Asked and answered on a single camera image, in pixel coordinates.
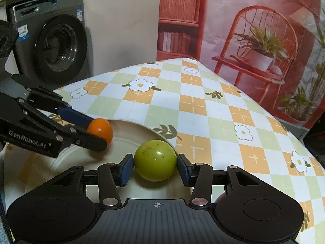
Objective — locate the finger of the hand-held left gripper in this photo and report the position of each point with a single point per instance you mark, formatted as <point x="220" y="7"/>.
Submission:
<point x="86" y="139"/>
<point x="73" y="117"/>

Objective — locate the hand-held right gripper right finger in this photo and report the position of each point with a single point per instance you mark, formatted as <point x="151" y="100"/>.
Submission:
<point x="183" y="170"/>

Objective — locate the red printed backdrop cloth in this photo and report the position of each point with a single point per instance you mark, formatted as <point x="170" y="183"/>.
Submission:
<point x="228" y="17"/>

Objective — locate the red apple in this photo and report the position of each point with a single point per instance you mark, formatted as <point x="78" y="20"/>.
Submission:
<point x="220" y="198"/>

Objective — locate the checked flower tablecloth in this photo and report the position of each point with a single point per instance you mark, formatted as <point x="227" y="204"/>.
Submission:
<point x="203" y="106"/>

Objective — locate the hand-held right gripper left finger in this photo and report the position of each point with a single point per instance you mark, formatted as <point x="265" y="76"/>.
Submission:
<point x="126" y="170"/>

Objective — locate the cream round plate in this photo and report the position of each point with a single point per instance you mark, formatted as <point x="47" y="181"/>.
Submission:
<point x="121" y="137"/>

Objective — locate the orange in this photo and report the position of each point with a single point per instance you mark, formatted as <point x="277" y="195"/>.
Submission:
<point x="101" y="129"/>

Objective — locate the green apple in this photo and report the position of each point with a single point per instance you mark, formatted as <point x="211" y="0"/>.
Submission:
<point x="155" y="160"/>

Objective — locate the grey washing machine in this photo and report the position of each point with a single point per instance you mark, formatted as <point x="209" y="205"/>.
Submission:
<point x="58" y="45"/>

